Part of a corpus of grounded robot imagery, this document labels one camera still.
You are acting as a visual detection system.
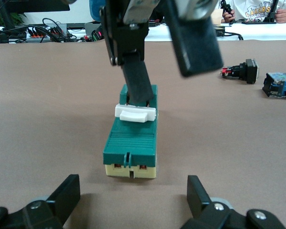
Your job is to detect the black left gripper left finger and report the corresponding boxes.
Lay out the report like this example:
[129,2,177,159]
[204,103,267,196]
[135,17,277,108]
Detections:
[0,174,82,229]

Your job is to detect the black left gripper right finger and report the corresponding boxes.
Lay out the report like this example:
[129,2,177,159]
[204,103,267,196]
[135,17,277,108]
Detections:
[181,175,286,229]

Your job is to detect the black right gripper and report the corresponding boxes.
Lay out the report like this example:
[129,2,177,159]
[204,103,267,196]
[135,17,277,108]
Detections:
[99,0,224,107]

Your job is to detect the green load switch cream base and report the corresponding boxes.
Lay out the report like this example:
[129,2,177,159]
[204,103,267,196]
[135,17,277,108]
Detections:
[102,84,159,179]

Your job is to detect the black square pushbutton red terminals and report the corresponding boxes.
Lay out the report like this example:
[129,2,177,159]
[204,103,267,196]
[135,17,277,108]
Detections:
[220,59,259,85]

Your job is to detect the silver electronics box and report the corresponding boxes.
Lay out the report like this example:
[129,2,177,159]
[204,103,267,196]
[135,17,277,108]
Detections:
[84,21,103,42]

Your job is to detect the blue chair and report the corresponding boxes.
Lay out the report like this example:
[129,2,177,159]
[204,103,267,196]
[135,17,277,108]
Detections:
[89,0,106,22]

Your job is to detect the person in white shirt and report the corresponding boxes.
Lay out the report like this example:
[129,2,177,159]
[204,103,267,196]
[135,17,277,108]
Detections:
[220,0,286,24]

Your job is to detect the white background table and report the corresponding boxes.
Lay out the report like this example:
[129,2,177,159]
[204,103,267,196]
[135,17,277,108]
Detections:
[145,21,286,41]

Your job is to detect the green pushbutton blue block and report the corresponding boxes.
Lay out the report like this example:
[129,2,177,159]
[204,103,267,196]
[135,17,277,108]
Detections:
[262,72,286,99]

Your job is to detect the orange power strip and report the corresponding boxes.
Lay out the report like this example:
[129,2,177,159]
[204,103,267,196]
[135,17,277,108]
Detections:
[27,26,62,39]

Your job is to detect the black computer monitor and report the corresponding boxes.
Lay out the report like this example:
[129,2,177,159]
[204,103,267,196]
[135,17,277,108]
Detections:
[0,0,71,13]

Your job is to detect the green potted plant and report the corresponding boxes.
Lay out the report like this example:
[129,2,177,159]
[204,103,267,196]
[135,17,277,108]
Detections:
[0,13,27,26]

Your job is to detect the tangled black cables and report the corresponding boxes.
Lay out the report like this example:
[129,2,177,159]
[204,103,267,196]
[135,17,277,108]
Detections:
[0,18,86,44]

